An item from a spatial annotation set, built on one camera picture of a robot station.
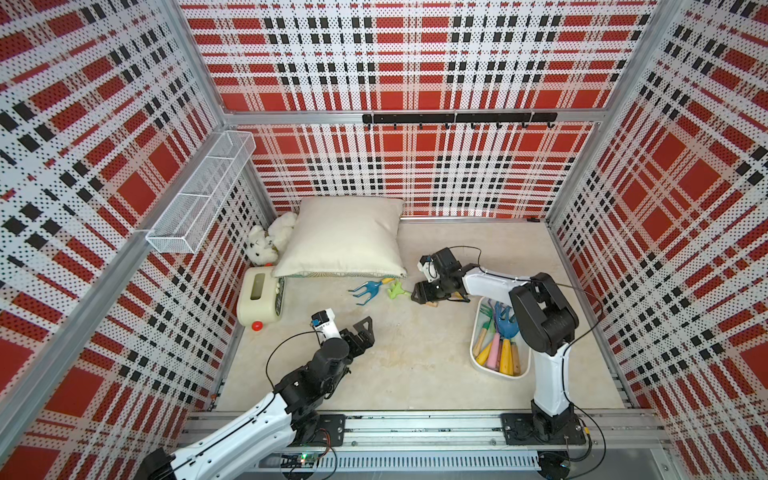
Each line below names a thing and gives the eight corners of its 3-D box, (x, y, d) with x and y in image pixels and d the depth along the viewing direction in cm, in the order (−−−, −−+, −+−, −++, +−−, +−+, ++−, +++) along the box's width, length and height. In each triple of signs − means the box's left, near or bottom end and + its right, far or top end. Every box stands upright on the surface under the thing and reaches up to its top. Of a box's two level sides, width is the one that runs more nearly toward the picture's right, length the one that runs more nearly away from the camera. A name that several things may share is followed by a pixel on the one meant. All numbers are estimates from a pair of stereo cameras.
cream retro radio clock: (240, 334, 93) (225, 320, 85) (259, 283, 105) (247, 266, 97) (278, 334, 93) (266, 320, 85) (292, 283, 105) (283, 266, 97)
